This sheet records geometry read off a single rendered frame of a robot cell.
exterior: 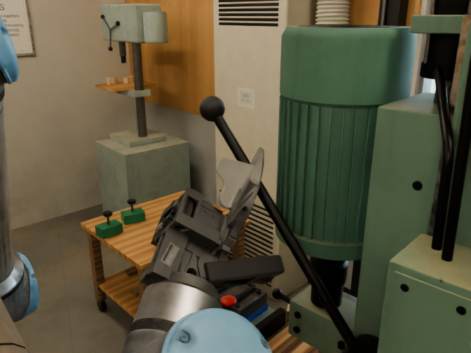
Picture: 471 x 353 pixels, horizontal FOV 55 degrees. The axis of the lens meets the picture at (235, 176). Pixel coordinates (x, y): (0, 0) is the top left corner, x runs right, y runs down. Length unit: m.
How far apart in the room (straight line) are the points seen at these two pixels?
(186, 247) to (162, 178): 2.52
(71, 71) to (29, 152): 0.68
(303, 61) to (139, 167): 2.41
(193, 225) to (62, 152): 3.24
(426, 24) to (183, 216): 0.34
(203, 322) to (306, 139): 0.33
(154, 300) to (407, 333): 0.25
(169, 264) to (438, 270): 0.27
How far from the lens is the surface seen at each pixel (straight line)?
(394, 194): 0.57
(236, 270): 0.54
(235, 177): 0.55
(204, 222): 0.54
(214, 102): 0.60
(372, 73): 0.57
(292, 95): 0.60
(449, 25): 0.55
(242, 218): 0.54
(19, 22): 3.52
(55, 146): 3.70
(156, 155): 2.96
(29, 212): 3.77
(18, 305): 1.12
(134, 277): 2.55
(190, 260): 0.53
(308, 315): 0.77
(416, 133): 0.54
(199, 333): 0.32
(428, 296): 0.45
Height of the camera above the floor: 1.52
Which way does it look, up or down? 20 degrees down
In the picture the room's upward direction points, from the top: straight up
